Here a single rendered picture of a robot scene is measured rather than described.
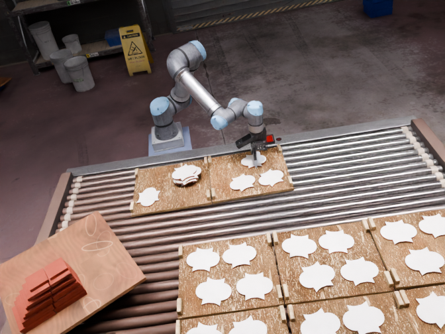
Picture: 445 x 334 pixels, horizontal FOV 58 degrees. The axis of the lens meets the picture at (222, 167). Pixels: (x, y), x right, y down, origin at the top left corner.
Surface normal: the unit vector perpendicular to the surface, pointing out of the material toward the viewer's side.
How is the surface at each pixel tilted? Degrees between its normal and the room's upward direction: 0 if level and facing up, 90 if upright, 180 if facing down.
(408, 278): 0
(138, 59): 78
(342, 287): 0
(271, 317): 0
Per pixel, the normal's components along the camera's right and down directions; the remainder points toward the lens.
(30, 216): -0.14, -0.76
